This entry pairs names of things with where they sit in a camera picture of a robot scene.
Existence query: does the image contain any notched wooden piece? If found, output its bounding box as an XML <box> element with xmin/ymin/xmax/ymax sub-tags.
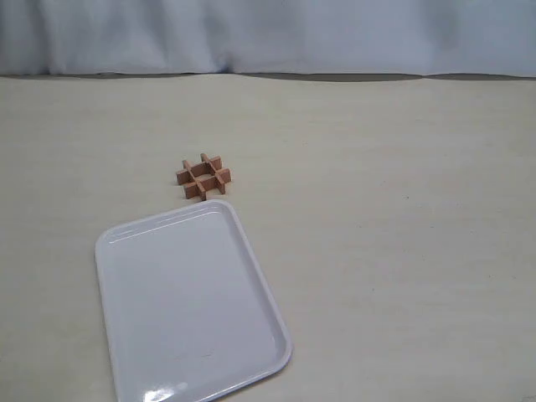
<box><xmin>176</xmin><ymin>154</ymin><xmax>223</xmax><ymax>185</ymax></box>
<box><xmin>181</xmin><ymin>160</ymin><xmax>206</xmax><ymax>201</ymax></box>
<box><xmin>183</xmin><ymin>168</ymin><xmax>231</xmax><ymax>201</ymax></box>
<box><xmin>199</xmin><ymin>153</ymin><xmax>231</xmax><ymax>199</ymax></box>

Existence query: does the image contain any white plastic tray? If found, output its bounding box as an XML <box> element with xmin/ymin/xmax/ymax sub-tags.
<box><xmin>95</xmin><ymin>199</ymin><xmax>292</xmax><ymax>401</ymax></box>

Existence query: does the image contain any white backdrop curtain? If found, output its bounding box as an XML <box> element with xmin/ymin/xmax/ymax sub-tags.
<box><xmin>1</xmin><ymin>1</ymin><xmax>535</xmax><ymax>77</ymax></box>

